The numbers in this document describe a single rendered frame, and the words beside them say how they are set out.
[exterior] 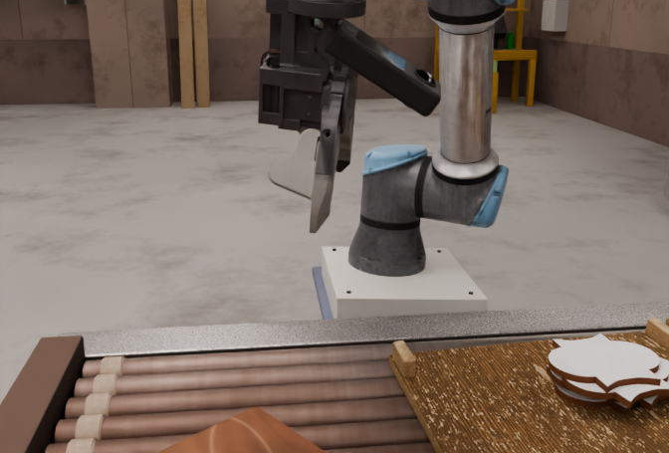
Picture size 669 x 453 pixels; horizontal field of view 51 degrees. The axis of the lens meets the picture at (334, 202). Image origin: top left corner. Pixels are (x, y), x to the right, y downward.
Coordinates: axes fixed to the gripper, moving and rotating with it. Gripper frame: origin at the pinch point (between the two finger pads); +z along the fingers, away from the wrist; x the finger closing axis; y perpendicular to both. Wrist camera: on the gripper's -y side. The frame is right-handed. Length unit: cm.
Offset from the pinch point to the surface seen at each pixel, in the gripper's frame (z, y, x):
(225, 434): 16.4, 6.0, 16.8
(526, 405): 27.9, -24.6, -7.8
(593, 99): 205, -199, -809
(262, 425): 16.4, 3.1, 15.0
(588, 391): 23.2, -30.9, -6.4
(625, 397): 22.4, -34.7, -5.4
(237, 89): 274, 278, -901
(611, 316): 33, -42, -40
